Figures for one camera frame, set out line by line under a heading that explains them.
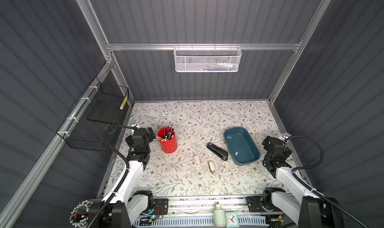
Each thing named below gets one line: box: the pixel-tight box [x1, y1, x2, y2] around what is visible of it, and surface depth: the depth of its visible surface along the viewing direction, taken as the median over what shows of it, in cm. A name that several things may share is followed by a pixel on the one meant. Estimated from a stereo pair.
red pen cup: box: [157, 126, 178, 154], surface depth 88 cm
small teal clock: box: [225, 211, 240, 228], surface depth 70 cm
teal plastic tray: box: [224, 126, 261, 166], surface depth 98 cm
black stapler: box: [206, 142, 229, 161], surface depth 92 cm
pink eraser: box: [194, 155, 201, 166], surface depth 88 cm
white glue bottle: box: [213, 201, 227, 228], surface depth 67 cm
